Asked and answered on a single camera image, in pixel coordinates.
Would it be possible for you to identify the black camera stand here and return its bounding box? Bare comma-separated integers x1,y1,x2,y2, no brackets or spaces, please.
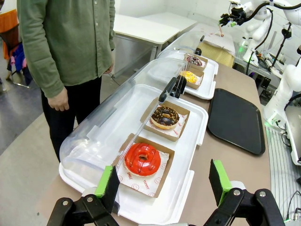
270,22,293,69

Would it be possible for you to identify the person in green shirt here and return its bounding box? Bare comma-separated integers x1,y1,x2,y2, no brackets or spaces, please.
17,0,116,163

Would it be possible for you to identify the yellow glazed donut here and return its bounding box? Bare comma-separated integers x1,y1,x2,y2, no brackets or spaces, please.
177,67,205,90
179,70,199,84

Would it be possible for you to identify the person in red top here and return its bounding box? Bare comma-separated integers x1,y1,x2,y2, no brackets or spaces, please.
0,9,19,61

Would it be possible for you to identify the beige corrugated board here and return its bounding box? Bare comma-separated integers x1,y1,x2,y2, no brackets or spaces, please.
199,32,236,68

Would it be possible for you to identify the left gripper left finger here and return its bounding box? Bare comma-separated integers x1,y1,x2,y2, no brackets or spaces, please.
47,165,123,226

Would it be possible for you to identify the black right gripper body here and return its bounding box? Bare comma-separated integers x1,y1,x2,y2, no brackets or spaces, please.
227,7,246,25

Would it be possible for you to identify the person's left forearm green sleeve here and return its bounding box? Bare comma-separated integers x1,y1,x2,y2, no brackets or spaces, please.
103,23,116,69

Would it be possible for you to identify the white display case base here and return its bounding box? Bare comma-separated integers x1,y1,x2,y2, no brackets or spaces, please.
157,53,219,101
58,83,209,226

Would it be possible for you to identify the large white table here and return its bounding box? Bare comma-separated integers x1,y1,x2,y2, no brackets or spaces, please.
112,14,181,80

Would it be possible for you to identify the pink cloth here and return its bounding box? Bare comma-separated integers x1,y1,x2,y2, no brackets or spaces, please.
10,56,28,70

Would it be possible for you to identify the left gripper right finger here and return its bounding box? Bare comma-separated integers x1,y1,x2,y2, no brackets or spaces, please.
203,159,286,226

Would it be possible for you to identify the red glazed donut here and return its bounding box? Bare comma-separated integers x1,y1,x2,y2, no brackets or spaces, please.
124,143,162,177

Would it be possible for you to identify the person's right forearm green sleeve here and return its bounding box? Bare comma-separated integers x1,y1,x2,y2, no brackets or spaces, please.
17,23,69,98

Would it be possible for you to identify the dark purple sprinkled donut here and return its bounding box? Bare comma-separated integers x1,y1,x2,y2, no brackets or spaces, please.
187,56,203,66

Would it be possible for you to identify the red donut in box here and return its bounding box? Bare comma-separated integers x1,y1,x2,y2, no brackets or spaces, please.
112,133,176,198

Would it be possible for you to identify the person's left hand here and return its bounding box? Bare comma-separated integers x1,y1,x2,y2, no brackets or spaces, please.
103,62,115,75

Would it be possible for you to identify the grey ribbed platform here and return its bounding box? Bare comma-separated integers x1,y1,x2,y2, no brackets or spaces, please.
265,127,297,226

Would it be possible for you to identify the person's right hand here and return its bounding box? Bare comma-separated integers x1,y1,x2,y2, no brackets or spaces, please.
48,87,70,112

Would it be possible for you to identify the chocolate sprinkled donut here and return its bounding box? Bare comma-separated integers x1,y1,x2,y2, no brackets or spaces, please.
140,97,190,142
150,105,181,130

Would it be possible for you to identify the plain white table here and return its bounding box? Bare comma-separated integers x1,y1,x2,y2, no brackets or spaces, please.
138,11,198,32

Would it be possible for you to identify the black plastic serving tray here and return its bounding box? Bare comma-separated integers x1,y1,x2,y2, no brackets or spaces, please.
206,88,266,156

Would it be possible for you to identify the clear dome display lid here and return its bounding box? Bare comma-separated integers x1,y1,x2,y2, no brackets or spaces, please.
156,30,206,71
58,57,189,170

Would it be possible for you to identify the thin black cable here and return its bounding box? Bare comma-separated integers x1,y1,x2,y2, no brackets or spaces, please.
284,188,301,222

